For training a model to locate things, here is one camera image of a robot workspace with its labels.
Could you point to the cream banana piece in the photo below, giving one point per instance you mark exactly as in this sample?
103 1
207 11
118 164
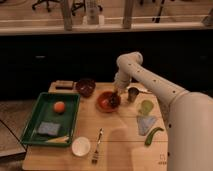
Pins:
62 139

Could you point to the red bowl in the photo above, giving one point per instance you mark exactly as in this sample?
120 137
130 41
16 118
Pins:
102 102

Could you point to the dark purple grapes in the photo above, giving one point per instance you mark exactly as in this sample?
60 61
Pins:
113 102

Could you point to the white spoon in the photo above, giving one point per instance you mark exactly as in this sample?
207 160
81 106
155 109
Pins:
141 90

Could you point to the office chair base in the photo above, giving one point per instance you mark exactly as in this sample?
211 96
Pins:
47 2

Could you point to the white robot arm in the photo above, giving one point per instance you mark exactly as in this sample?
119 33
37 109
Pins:
190 132

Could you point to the metal cup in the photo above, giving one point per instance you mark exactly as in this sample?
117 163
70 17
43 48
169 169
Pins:
132 94

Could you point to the blue sponge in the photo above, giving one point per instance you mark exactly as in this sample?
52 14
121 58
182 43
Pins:
49 128

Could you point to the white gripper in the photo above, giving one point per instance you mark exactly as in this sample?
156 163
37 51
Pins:
121 82

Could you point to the green chili pepper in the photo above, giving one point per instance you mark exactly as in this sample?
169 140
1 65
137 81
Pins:
150 136

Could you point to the green plastic tray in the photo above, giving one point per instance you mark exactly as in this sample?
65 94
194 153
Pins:
43 112

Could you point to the brown wooden block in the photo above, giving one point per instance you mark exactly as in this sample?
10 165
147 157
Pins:
62 84

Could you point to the dark brown bowl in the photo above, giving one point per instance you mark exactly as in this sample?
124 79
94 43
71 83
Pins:
85 87

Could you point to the orange fruit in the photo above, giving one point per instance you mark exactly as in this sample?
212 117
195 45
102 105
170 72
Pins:
59 107

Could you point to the metal fork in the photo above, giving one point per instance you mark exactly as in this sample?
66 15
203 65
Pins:
96 152

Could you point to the blue folded cloth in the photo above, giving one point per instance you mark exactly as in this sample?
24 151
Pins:
145 123

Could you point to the green plastic cup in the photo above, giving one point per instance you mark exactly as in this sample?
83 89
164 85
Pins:
146 107

